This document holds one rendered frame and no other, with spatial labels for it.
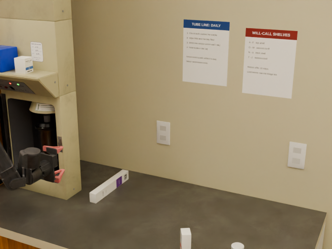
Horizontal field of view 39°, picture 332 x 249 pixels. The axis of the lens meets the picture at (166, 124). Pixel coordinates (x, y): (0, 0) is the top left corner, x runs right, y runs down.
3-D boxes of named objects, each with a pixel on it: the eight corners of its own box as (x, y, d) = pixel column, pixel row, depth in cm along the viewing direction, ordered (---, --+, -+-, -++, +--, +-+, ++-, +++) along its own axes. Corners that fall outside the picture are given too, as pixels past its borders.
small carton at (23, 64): (22, 70, 191) (21, 56, 189) (33, 71, 190) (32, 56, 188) (15, 72, 187) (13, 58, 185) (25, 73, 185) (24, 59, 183)
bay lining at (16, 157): (49, 153, 237) (44, 85, 226) (92, 163, 226) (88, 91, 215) (14, 172, 216) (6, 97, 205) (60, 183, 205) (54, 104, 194)
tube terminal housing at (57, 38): (46, 166, 241) (33, 12, 216) (99, 178, 228) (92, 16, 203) (11, 185, 220) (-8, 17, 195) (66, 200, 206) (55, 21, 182)
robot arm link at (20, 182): (2, 178, 168) (9, 189, 162) (1, 148, 164) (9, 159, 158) (34, 172, 175) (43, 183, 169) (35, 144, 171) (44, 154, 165)
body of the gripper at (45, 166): (55, 154, 175) (42, 161, 169) (57, 179, 178) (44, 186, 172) (41, 151, 178) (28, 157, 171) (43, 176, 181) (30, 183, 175)
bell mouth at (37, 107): (47, 101, 220) (46, 89, 218) (78, 105, 213) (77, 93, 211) (20, 110, 205) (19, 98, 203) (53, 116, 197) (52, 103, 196)
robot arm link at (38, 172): (19, 183, 169) (31, 188, 167) (19, 166, 166) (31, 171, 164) (31, 176, 175) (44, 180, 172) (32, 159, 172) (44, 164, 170)
